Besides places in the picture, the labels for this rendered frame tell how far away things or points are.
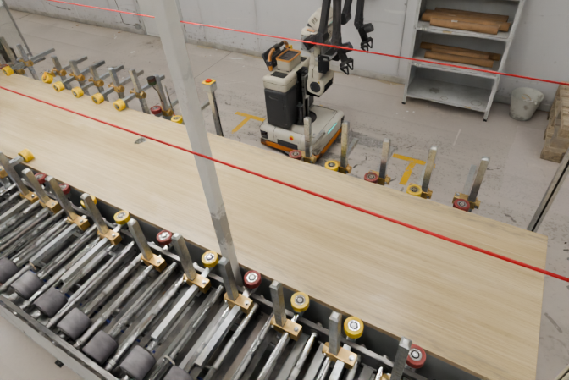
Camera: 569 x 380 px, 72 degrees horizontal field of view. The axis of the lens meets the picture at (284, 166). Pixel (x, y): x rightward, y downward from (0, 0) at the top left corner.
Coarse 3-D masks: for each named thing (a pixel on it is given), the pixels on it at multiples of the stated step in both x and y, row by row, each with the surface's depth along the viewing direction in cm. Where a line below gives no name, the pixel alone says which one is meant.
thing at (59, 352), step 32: (0, 224) 260; (128, 256) 218; (96, 288) 217; (160, 288) 211; (32, 320) 179; (96, 320) 190; (160, 320) 188; (256, 320) 185; (64, 352) 181; (128, 352) 189; (160, 352) 176; (256, 352) 173; (288, 352) 172; (352, 352) 163
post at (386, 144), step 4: (384, 140) 218; (388, 140) 217; (384, 144) 219; (388, 144) 217; (384, 148) 220; (388, 148) 219; (384, 152) 222; (388, 152) 222; (384, 156) 224; (388, 156) 224; (384, 160) 225; (388, 160) 228; (380, 164) 229; (384, 164) 227; (380, 168) 231; (384, 168) 229; (380, 172) 232; (384, 172) 231; (380, 176) 234; (384, 176) 233; (380, 184) 239
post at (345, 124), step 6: (342, 126) 226; (348, 126) 226; (342, 132) 229; (348, 132) 229; (342, 138) 231; (348, 138) 232; (342, 144) 234; (348, 144) 236; (342, 150) 237; (342, 156) 240; (342, 162) 243
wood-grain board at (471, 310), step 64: (0, 128) 296; (64, 128) 290; (128, 128) 284; (128, 192) 231; (192, 192) 227; (256, 192) 224; (320, 192) 220; (384, 192) 217; (256, 256) 190; (320, 256) 187; (384, 256) 185; (448, 256) 182; (512, 256) 180; (384, 320) 161; (448, 320) 159; (512, 320) 158
